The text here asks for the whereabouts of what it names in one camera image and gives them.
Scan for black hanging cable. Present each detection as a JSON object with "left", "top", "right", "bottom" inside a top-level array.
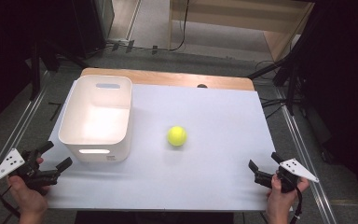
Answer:
[{"left": 167, "top": 0, "right": 191, "bottom": 52}]

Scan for black floor cables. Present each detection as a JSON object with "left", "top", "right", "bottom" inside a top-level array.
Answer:
[{"left": 255, "top": 60, "right": 293, "bottom": 119}]

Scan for black tripod stand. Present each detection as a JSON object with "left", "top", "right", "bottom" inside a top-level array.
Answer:
[{"left": 246, "top": 0, "right": 327, "bottom": 117}]

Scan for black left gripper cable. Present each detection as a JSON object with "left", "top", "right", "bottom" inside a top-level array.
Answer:
[{"left": 0, "top": 182, "right": 22, "bottom": 218}]

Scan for metal floor rail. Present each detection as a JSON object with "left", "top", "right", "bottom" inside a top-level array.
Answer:
[
  {"left": 0, "top": 70, "right": 50, "bottom": 210},
  {"left": 274, "top": 87, "right": 337, "bottom": 224}
]

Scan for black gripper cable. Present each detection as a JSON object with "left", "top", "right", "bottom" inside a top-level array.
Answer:
[
  {"left": 0, "top": 182, "right": 22, "bottom": 218},
  {"left": 293, "top": 186, "right": 304, "bottom": 224}
]

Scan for light wooden shelf unit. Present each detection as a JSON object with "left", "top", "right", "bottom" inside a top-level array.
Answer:
[{"left": 167, "top": 0, "right": 315, "bottom": 63}]

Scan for black metal stand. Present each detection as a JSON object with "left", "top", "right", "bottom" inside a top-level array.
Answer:
[{"left": 27, "top": 38, "right": 91, "bottom": 102}]

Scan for white plastic storage bin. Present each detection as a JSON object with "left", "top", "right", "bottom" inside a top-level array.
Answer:
[{"left": 58, "top": 74, "right": 133, "bottom": 163}]

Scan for wooden table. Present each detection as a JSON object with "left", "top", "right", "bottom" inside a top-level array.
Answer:
[{"left": 80, "top": 67, "right": 255, "bottom": 92}]

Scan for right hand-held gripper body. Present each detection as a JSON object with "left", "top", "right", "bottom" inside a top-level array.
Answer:
[{"left": 254, "top": 158, "right": 320, "bottom": 194}]

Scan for yellow tennis ball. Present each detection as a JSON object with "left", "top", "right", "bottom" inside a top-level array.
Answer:
[{"left": 167, "top": 125, "right": 188, "bottom": 147}]

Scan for person's left hand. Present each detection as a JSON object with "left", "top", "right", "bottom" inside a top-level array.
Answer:
[{"left": 7, "top": 157, "right": 50, "bottom": 217}]

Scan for dark curtain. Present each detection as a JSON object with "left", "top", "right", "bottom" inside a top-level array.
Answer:
[
  {"left": 0, "top": 0, "right": 76, "bottom": 136},
  {"left": 302, "top": 0, "right": 358, "bottom": 208}
]

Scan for black cabinet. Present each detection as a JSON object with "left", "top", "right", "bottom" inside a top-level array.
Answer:
[{"left": 70, "top": 0, "right": 116, "bottom": 60}]

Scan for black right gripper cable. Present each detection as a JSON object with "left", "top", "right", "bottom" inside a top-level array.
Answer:
[{"left": 293, "top": 186, "right": 304, "bottom": 224}]

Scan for white board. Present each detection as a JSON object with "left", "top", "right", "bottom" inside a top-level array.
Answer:
[{"left": 45, "top": 81, "right": 277, "bottom": 213}]

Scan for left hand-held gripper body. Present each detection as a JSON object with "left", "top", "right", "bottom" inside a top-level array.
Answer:
[{"left": 0, "top": 147, "right": 62, "bottom": 196}]

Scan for person's right hand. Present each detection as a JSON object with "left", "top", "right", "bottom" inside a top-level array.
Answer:
[{"left": 266, "top": 174, "right": 310, "bottom": 217}]

